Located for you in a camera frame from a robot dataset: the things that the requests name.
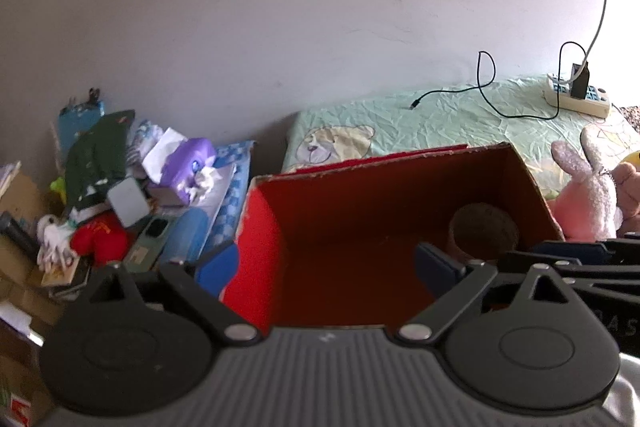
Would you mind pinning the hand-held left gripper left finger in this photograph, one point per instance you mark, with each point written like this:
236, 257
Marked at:
217, 272

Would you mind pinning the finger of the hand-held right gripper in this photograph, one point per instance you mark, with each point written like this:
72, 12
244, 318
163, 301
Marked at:
570, 250
600, 272

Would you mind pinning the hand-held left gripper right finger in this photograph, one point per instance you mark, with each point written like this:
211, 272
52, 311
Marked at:
437, 274

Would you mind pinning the red cardboard box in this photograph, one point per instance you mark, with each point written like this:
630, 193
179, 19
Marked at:
340, 227

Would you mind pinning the pink plush rabbit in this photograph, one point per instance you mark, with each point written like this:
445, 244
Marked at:
590, 202

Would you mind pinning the brown round object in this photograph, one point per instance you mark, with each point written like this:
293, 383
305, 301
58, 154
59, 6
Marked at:
482, 229

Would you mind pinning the yellow bear plush toy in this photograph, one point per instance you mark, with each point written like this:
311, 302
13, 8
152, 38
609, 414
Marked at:
631, 187

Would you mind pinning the grey square tin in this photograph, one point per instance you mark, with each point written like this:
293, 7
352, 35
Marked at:
127, 202

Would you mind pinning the purple tissue box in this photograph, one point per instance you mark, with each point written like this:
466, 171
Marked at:
185, 162

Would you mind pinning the red plush toy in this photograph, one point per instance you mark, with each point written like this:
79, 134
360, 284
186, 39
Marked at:
100, 237

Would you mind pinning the white power strip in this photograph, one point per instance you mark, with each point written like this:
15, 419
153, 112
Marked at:
595, 101

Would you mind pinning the stack of booklets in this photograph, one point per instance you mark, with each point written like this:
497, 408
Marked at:
62, 279

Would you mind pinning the striped white cloth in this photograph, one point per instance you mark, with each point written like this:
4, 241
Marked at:
142, 134

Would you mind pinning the dark green jacket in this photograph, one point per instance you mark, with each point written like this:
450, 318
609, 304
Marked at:
95, 162

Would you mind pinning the white plush doll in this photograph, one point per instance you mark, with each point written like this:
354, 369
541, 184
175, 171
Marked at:
52, 239

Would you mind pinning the black charger plug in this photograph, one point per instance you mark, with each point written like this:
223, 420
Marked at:
580, 82

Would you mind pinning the yellow green toy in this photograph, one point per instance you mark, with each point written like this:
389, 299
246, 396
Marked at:
59, 192

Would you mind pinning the black cylinder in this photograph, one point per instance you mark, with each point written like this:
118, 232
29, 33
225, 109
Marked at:
17, 234

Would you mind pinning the blue packet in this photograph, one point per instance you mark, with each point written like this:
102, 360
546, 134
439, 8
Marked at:
75, 122

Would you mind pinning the brown cardboard box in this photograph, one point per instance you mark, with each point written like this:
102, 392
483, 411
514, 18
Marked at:
20, 207

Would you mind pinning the red white small box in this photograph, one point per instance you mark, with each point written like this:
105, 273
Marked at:
20, 409

